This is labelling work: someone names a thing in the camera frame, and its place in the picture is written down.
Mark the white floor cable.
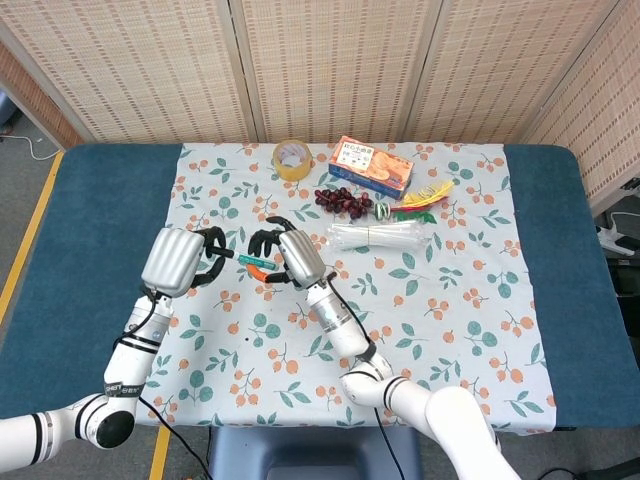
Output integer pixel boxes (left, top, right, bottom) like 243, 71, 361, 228
0, 130, 65, 162

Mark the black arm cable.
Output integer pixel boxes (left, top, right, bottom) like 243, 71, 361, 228
112, 292, 214, 480
327, 284, 402, 480

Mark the clear straw bundle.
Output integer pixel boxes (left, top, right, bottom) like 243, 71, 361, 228
326, 221, 433, 252

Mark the green white marker body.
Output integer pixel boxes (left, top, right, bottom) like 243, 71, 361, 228
230, 251, 277, 272

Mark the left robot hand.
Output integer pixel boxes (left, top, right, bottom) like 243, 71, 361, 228
141, 225, 230, 300

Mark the floral fruit print tablecloth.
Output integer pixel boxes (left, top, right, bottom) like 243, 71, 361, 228
134, 141, 559, 434

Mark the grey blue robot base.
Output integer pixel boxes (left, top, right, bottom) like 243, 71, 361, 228
206, 424, 424, 480

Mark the red grape bunch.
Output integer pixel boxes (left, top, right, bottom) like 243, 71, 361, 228
314, 186, 376, 222

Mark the yellow feather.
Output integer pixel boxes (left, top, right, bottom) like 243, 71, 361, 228
401, 179, 457, 208

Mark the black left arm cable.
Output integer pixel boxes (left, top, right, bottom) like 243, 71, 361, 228
112, 292, 214, 480

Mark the woven bamboo screen panel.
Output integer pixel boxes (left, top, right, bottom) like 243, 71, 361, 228
234, 0, 446, 145
404, 0, 640, 146
519, 29, 640, 216
0, 39, 84, 151
0, 0, 259, 146

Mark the red feather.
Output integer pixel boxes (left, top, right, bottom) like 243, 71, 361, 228
391, 196, 449, 215

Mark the white power strip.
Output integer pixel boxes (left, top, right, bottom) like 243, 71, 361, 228
596, 223, 637, 257

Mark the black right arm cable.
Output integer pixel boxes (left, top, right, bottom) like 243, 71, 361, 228
327, 284, 402, 480

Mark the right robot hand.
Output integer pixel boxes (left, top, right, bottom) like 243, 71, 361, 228
247, 215, 329, 290

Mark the yellow tape roll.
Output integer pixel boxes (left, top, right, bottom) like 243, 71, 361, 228
272, 139, 315, 183

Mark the orange blue cookie box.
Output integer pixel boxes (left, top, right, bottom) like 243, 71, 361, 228
328, 136, 417, 202

